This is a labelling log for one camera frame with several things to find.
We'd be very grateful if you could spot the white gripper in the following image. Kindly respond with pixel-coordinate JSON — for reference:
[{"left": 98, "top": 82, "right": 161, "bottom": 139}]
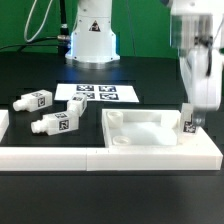
[{"left": 179, "top": 47, "right": 222, "bottom": 127}]

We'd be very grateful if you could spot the white square tabletop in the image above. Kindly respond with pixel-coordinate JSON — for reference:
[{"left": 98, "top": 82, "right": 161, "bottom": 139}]
[{"left": 101, "top": 108, "right": 201, "bottom": 148}]

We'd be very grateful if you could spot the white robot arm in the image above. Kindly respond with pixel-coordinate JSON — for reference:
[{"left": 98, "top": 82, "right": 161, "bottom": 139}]
[{"left": 65, "top": 0, "right": 224, "bottom": 126}]

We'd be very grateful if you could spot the white U-shaped fence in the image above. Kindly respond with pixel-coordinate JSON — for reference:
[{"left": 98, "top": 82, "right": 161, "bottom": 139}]
[{"left": 0, "top": 109, "right": 224, "bottom": 172}]

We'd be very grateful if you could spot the white paper with tags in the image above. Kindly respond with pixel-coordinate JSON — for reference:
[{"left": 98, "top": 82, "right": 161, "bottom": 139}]
[{"left": 55, "top": 83, "right": 139, "bottom": 103}]

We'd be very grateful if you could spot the black cable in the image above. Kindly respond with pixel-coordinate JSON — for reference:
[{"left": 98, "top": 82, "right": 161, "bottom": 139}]
[{"left": 0, "top": 37, "right": 72, "bottom": 53}]

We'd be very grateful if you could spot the grey cable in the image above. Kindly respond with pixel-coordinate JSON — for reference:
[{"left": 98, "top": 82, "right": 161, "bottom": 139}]
[{"left": 23, "top": 0, "right": 54, "bottom": 44}]

